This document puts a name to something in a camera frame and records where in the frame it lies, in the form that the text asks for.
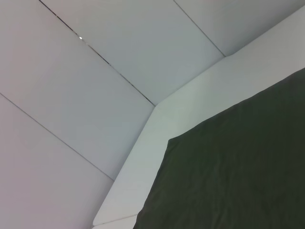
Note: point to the dark green shirt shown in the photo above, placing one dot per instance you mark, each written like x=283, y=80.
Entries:
x=233, y=171

